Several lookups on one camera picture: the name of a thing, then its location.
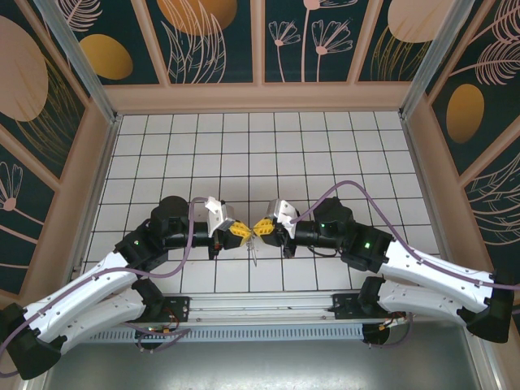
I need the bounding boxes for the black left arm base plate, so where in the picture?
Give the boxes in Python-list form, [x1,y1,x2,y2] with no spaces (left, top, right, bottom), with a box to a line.
[160,295,192,324]

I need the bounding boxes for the yellow power connector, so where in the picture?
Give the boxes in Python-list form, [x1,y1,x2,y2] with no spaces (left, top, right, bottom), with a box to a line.
[377,315,408,331]

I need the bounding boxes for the aluminium side frame rail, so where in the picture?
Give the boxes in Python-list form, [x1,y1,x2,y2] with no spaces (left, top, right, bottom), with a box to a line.
[22,115,123,390]
[400,115,507,390]

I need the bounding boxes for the aluminium mounting rail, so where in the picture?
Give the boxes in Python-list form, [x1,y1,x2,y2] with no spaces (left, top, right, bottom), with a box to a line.
[93,292,422,327]

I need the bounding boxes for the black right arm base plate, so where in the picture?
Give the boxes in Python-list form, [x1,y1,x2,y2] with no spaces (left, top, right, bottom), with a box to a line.
[331,292,366,322]

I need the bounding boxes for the grey metal sheet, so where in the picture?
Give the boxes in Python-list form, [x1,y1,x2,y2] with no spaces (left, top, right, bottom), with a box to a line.
[42,339,487,390]

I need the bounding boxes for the grey slotted cable duct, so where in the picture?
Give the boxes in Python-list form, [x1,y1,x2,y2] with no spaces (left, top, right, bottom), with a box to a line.
[87,323,366,343]

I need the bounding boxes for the aluminium frame post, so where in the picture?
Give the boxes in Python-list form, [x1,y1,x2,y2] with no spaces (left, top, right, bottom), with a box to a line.
[397,0,487,119]
[32,0,124,125]

